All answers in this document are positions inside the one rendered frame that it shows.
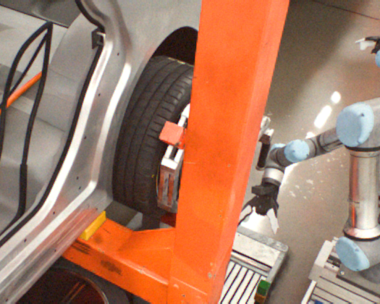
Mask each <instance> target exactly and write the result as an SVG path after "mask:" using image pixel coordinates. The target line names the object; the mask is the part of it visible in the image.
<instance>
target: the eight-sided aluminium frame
mask: <svg viewBox="0 0 380 304"><path fill-rule="evenodd" d="M189 108H190V105H189V104H188V105H187V106H186V107H185V109H184V111H183V113H182V117H181V119H180V122H179V124H178V125H179V126H181V127H184V128H185V126H186V124H187V120H188V113H189ZM176 149H177V148H176V147H174V146H172V145H169V147H168V148H167V151H166V153H165V155H164V156H163V158H162V161H161V168H160V170H161V176H160V186H159V199H158V207H160V208H162V209H164V210H166V211H168V212H170V213H173V214H177V209H178V203H179V199H178V200H177V201H176V199H177V187H178V181H179V174H180V168H181V165H182V160H183V155H184V149H185V148H184V149H183V150H181V149H179V151H178V153H177V155H176V157H173V155H174V153H175V151H176ZM169 174H170V178H169ZM168 180H169V193H168V197H167V188H168Z"/></svg>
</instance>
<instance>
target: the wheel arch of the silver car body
mask: <svg viewBox="0 0 380 304"><path fill-rule="evenodd" d="M198 31H199V29H198V28H197V27H196V26H194V25H191V24H185V25H181V26H179V27H178V28H176V29H174V30H173V31H172V32H171V33H170V34H168V36H167V37H165V39H163V40H162V42H161V43H160V44H159V46H158V47H157V48H156V50H155V51H154V52H153V54H152V55H151V56H150V58H151V57H153V56H170V57H172V58H175V59H179V60H181V61H182V62H186V63H188V64H192V65H195V55H196V48H197V42H198ZM150 58H149V59H150ZM113 167H114V162H113ZM113 167H112V176H113ZM112 176H111V191H112V197H113V200H114V195H113V189H112Z"/></svg>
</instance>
